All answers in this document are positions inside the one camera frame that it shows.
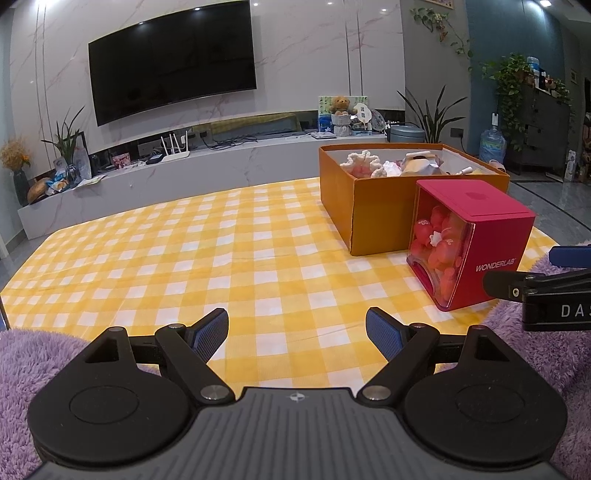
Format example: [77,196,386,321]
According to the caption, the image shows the dried flowers in vase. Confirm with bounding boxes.
[0,137,32,206]

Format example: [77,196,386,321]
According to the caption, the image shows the ivy plant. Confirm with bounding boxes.
[482,53,532,148]

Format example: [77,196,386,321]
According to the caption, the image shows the grey trash can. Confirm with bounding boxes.
[388,124,426,144]

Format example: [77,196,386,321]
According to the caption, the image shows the orange cardboard box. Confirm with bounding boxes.
[318,143,511,257]

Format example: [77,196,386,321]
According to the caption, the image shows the white marble television console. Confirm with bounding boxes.
[17,134,389,240]

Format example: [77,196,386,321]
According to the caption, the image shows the blue water jug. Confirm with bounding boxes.
[480,112,507,164]

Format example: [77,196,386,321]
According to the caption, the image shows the clear plastic packet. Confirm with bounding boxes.
[399,151,444,177]

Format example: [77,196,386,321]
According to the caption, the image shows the black flat television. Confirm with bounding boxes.
[88,0,257,126]

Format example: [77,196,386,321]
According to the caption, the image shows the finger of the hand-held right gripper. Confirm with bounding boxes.
[482,268,591,301]
[549,246,591,268]

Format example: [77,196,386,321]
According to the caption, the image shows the yellow checkered mat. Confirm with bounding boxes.
[0,178,561,402]

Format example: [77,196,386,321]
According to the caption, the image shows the dark grey cabinet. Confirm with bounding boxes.
[505,85,575,174]

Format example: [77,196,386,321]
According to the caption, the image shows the hanging vine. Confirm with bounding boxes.
[410,7,474,70]

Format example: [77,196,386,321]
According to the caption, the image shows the black cables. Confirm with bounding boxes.
[205,134,259,149]

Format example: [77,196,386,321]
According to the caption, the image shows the pink and white crochet piece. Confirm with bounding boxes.
[339,150,384,178]

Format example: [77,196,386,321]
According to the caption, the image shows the purple fluffy rug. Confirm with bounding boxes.
[0,256,591,476]

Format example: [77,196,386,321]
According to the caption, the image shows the green picture card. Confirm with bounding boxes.
[318,95,369,132]

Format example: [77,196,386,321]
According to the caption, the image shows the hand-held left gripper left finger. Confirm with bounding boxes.
[81,308,234,402]

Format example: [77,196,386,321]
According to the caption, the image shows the red cube box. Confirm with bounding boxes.
[406,179,537,312]

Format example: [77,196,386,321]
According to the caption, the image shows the green plant in glass vase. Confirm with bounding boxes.
[41,106,88,183]

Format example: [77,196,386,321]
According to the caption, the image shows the long-leaf potted plant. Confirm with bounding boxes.
[398,85,467,144]

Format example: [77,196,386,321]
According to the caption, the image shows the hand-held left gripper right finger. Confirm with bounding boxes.
[355,308,513,404]

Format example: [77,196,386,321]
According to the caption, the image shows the white router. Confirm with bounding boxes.
[161,131,191,162]

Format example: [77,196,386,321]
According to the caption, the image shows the brown round loaf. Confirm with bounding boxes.
[27,176,51,204]

